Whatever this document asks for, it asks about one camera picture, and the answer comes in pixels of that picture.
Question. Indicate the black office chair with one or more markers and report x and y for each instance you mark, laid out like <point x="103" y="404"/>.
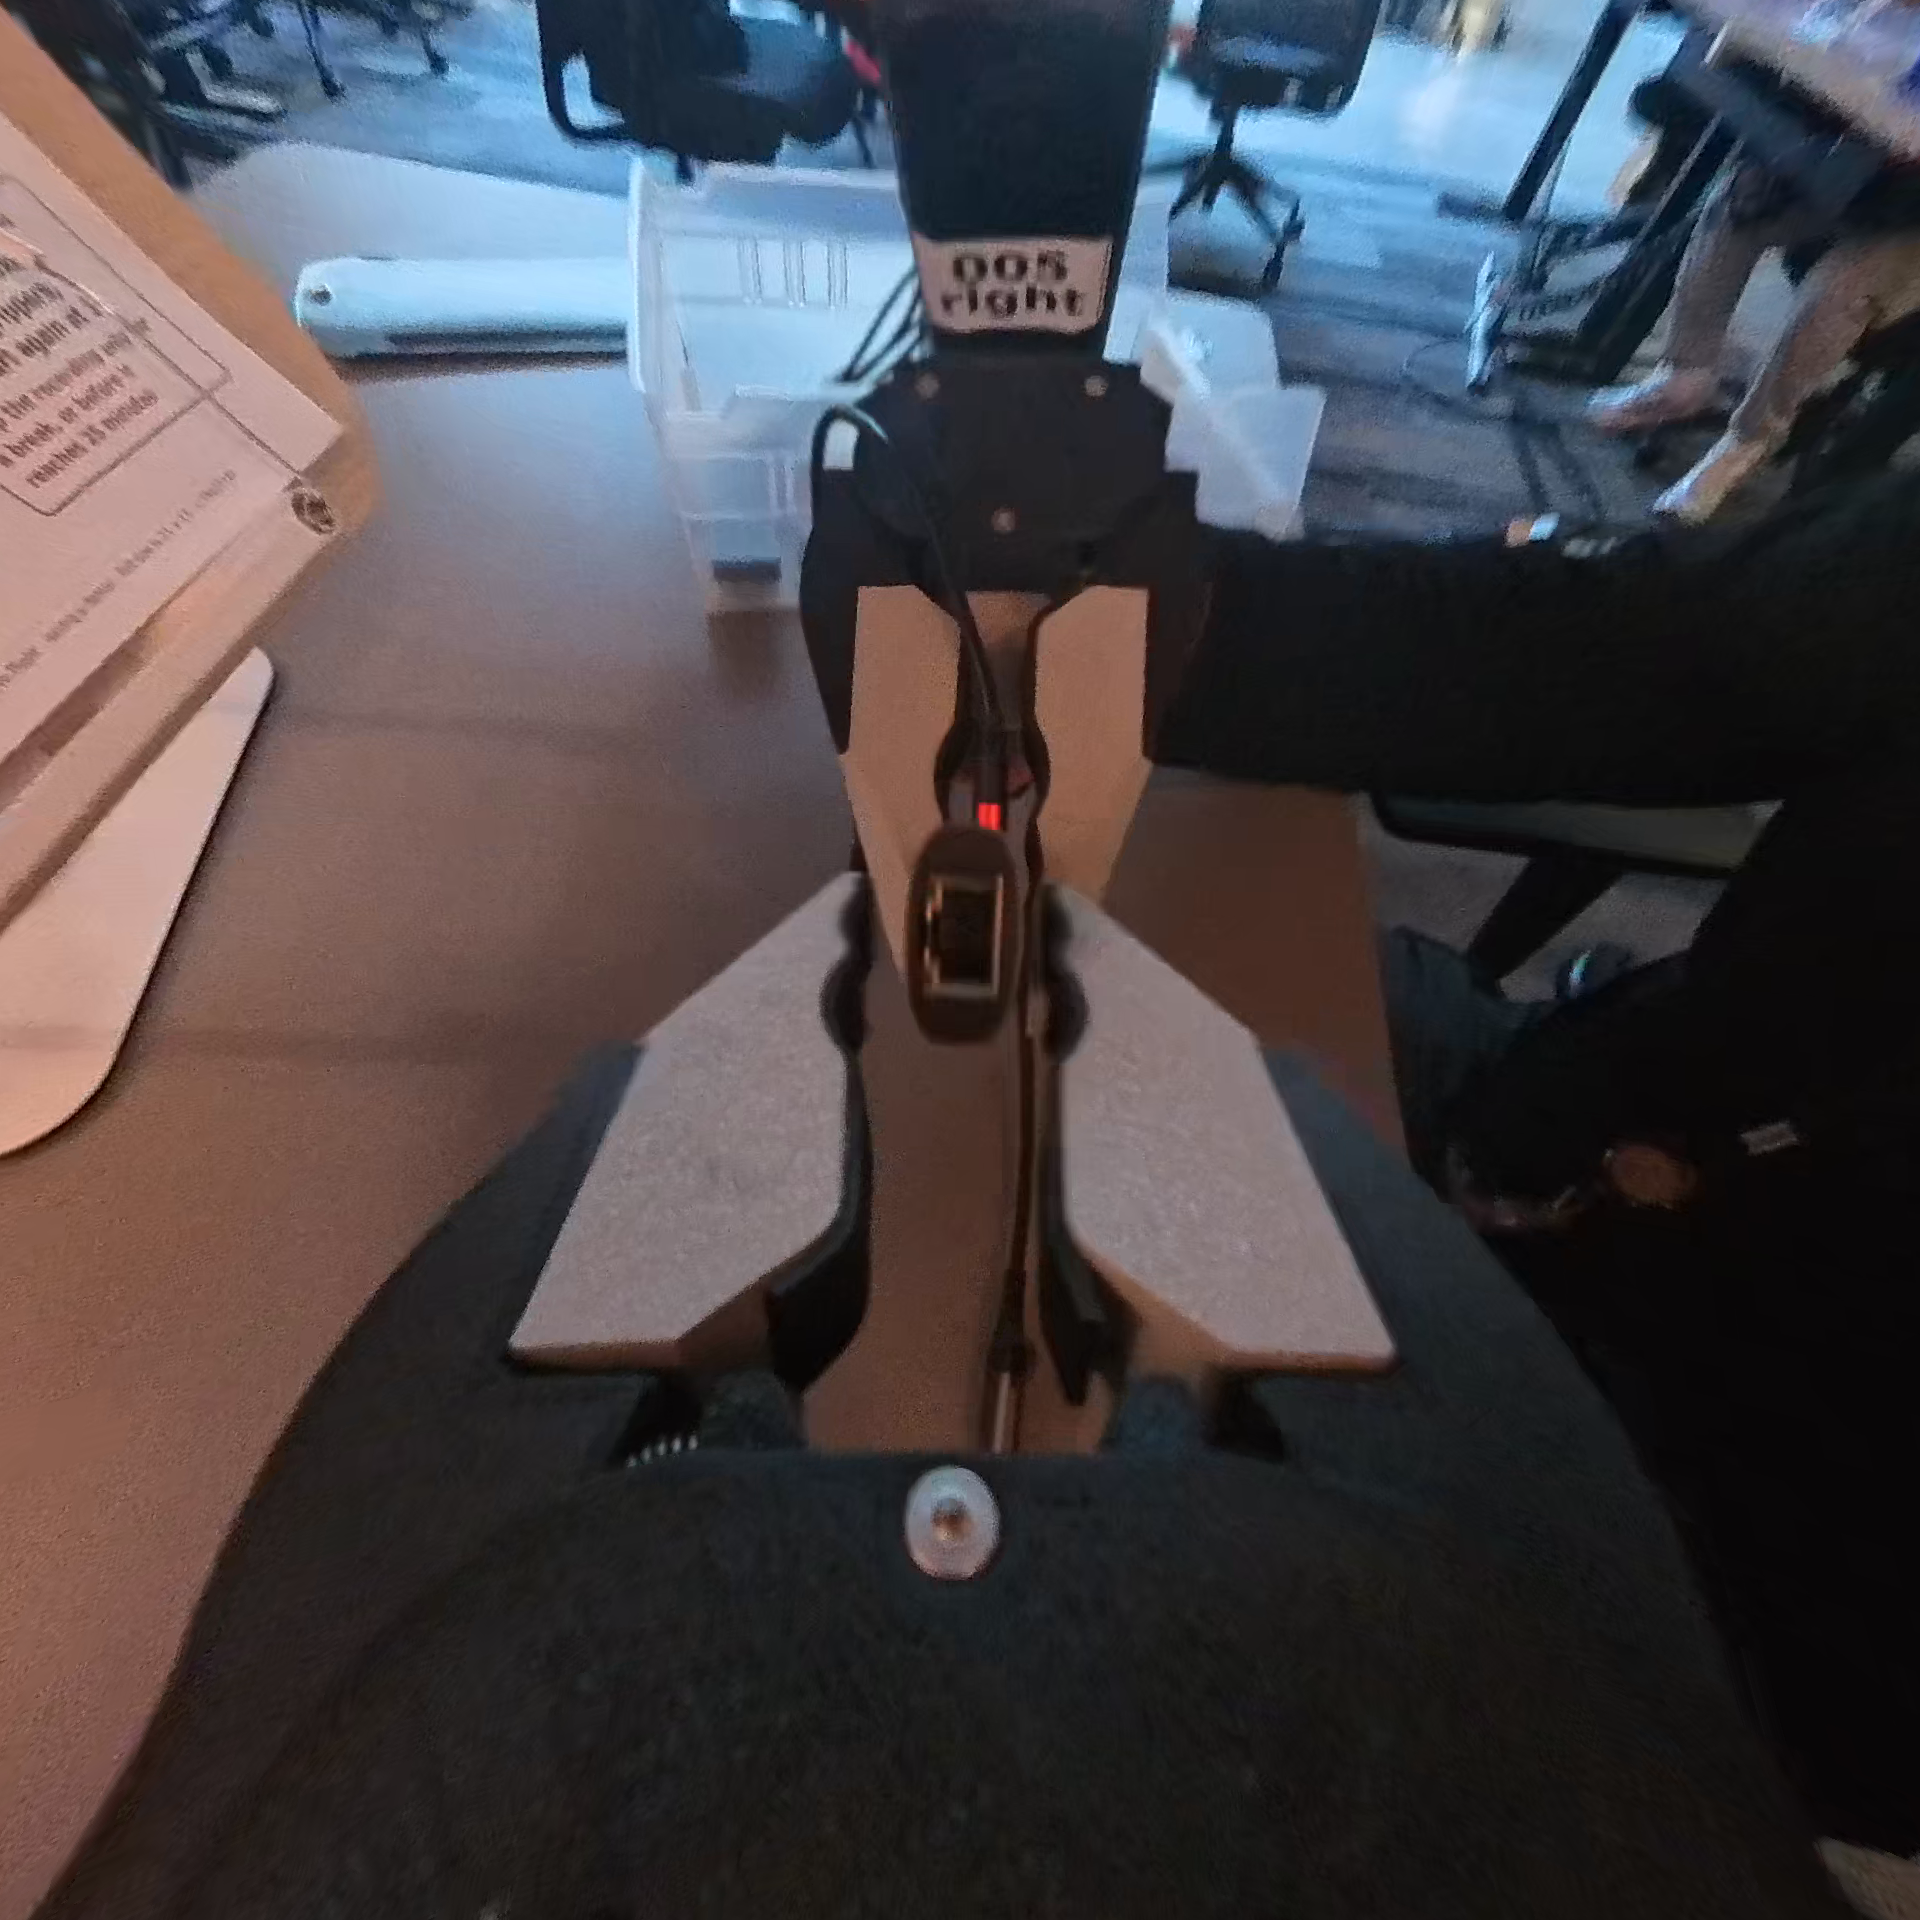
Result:
<point x="691" y="76"/>
<point x="1276" y="76"/>

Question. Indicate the instruction sheet on wooden stand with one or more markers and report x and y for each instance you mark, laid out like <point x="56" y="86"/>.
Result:
<point x="181" y="255"/>

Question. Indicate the white stand base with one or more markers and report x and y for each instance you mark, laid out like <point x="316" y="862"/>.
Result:
<point x="120" y="932"/>

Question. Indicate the long wooden worktable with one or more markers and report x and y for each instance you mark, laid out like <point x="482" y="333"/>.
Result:
<point x="1800" y="76"/>

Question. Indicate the white sheet holder bar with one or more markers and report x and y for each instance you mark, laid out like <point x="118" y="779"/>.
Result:
<point x="149" y="676"/>

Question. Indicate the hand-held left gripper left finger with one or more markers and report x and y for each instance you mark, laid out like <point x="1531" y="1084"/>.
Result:
<point x="706" y="1186"/>

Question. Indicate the grey usb hub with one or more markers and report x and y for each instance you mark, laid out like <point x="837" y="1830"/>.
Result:
<point x="962" y="932"/>

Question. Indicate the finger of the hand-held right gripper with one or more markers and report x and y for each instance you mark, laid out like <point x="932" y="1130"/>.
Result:
<point x="1102" y="691"/>
<point x="902" y="691"/>

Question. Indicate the person's right forearm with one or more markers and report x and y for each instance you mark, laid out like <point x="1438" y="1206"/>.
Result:
<point x="1500" y="662"/>

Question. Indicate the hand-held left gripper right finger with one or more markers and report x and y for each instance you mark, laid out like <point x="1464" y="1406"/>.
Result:
<point x="1215" y="1200"/>

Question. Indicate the clear plastic box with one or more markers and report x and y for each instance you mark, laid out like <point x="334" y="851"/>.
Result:
<point x="720" y="376"/>

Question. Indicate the black chair armrest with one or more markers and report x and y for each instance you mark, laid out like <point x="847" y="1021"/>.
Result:
<point x="1575" y="838"/>

